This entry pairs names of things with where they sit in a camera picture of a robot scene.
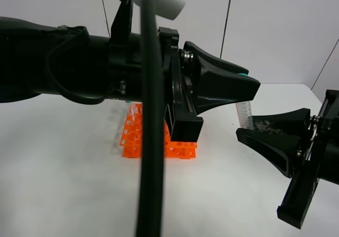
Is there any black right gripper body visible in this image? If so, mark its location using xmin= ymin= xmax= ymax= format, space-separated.
xmin=277 ymin=90 xmax=338 ymax=223

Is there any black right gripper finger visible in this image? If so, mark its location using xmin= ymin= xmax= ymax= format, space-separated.
xmin=252 ymin=108 xmax=310 ymax=135
xmin=236 ymin=128 xmax=300 ymax=178

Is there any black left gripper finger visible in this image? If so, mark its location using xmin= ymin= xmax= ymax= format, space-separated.
xmin=183 ymin=41 xmax=261 ymax=115

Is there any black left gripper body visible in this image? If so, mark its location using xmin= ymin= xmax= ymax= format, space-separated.
xmin=108 ymin=27 xmax=203 ymax=142

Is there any test tube with teal cap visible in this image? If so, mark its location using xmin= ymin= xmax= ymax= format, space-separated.
xmin=235 ymin=72 xmax=252 ymax=129

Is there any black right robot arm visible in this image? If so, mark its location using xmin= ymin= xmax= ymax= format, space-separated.
xmin=236 ymin=90 xmax=338 ymax=229

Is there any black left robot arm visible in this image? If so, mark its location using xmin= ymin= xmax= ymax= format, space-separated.
xmin=1 ymin=17 xmax=260 ymax=142

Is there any orange test tube rack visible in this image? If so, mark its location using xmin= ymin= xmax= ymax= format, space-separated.
xmin=119 ymin=103 xmax=199 ymax=160

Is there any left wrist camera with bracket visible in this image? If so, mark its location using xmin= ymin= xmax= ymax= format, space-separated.
xmin=110 ymin=0 xmax=188 ymax=45

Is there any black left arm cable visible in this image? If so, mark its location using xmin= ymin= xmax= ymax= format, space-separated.
xmin=45 ymin=0 xmax=170 ymax=237

